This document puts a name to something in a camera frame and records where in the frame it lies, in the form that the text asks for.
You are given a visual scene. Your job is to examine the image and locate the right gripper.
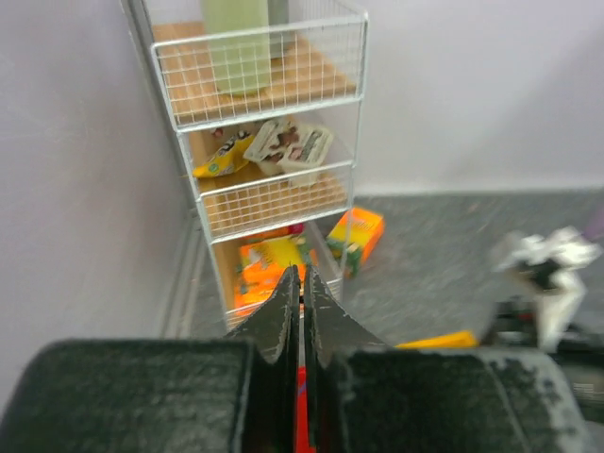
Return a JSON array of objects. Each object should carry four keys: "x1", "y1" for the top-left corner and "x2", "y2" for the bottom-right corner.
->
[{"x1": 304, "y1": 269, "x2": 603, "y2": 452}]

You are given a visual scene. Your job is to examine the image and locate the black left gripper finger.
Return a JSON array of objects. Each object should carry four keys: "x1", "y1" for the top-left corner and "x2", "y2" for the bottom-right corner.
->
[{"x1": 1, "y1": 267, "x2": 300, "y2": 452}]

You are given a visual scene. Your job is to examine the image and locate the red bin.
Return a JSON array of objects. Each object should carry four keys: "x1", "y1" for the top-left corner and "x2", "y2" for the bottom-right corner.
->
[{"x1": 294, "y1": 366, "x2": 315, "y2": 453}]

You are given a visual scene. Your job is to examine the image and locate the orange bin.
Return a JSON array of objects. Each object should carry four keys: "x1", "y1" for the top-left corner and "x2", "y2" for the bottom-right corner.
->
[{"x1": 396, "y1": 330, "x2": 478, "y2": 349}]

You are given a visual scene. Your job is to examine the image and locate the orange yellow box in rack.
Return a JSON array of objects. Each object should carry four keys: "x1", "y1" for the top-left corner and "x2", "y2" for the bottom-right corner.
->
[{"x1": 234, "y1": 228, "x2": 318, "y2": 316}]

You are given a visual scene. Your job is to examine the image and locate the orange juice carton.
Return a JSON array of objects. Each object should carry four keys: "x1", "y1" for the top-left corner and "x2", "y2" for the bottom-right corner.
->
[{"x1": 326, "y1": 207, "x2": 385, "y2": 278}]

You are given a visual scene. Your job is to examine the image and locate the yellow snack bag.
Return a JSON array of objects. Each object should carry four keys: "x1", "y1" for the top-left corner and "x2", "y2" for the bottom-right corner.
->
[{"x1": 193, "y1": 130, "x2": 255, "y2": 179}]

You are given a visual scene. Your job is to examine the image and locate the white snack pouch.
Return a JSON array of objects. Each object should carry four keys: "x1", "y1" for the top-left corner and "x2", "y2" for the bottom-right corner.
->
[{"x1": 244, "y1": 119, "x2": 334, "y2": 187}]

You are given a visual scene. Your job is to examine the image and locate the light green bottle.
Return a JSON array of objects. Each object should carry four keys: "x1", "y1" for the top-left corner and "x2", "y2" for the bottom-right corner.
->
[{"x1": 201, "y1": 0, "x2": 271, "y2": 95}]

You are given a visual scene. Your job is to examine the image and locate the white wire shelf rack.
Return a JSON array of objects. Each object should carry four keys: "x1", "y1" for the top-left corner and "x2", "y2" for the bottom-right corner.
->
[{"x1": 124, "y1": 1, "x2": 369, "y2": 327}]

